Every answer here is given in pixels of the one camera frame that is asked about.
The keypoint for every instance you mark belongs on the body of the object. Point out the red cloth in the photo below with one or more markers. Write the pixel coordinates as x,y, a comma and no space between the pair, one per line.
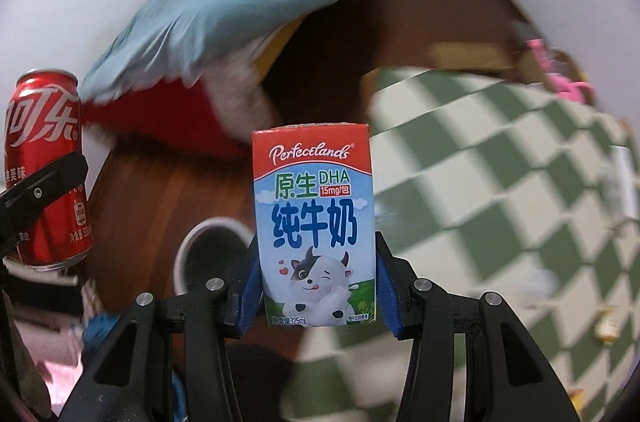
175,117

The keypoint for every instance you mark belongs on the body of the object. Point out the green white checkered blanket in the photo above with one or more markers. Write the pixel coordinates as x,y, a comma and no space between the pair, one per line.
475,212

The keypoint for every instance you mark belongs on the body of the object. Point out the small milk carton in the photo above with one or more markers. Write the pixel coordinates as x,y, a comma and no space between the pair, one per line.
312,222

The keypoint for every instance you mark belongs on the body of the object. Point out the cardboard box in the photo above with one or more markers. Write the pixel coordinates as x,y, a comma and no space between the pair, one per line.
475,55

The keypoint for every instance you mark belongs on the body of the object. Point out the red cola can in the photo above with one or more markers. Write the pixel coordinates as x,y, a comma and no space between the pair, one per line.
47,122

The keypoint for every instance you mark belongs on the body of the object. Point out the pink plastic toy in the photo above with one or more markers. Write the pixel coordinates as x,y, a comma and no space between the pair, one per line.
560,77

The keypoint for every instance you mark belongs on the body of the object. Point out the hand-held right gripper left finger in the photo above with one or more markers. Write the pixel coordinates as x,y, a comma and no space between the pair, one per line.
248,302

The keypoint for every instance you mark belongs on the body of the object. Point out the grey plush cloth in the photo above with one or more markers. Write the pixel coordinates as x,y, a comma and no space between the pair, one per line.
240,92

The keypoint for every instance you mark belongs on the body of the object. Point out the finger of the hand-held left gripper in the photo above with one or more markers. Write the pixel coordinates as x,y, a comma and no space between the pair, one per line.
50,187

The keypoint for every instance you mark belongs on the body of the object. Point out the light blue cloth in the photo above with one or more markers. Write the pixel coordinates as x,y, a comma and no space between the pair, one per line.
225,2

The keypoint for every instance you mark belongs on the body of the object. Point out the blue fabric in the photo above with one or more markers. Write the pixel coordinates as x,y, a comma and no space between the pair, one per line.
100,332

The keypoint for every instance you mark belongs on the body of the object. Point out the pink cloth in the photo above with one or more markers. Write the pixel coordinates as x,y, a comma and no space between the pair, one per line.
60,352

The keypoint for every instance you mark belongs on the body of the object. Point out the small yellow wrapper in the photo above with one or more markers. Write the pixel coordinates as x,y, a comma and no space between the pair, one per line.
609,324

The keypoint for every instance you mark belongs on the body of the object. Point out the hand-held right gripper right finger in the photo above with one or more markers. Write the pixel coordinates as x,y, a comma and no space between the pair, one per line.
386,297

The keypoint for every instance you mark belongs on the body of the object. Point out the white round bin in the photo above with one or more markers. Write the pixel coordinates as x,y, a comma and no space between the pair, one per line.
210,247

